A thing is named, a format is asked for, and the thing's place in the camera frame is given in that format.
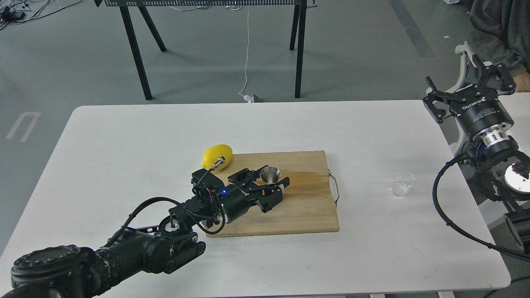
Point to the white office chair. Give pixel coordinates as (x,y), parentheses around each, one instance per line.
(463,70)

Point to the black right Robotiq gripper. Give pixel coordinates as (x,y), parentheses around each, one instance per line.
(475,114)

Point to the black metal table frame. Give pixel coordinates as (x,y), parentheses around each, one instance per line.
(209,32)

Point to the bamboo cutting board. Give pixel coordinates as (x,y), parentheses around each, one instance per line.
(308,205)

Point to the person in grey clothes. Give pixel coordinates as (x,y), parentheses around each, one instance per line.
(499,32)

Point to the white side table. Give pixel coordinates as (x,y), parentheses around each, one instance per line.
(518,107)

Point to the small clear glass cup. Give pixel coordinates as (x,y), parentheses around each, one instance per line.
(401,184)

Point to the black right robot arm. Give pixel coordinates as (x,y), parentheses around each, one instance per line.
(501,170)

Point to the yellow lemon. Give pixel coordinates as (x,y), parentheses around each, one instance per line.
(215,155)

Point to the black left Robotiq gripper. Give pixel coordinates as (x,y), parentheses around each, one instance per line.
(243,192)

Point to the steel cocktail jigger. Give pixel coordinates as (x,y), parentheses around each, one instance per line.
(269,175)

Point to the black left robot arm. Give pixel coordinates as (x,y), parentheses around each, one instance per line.
(157,237)

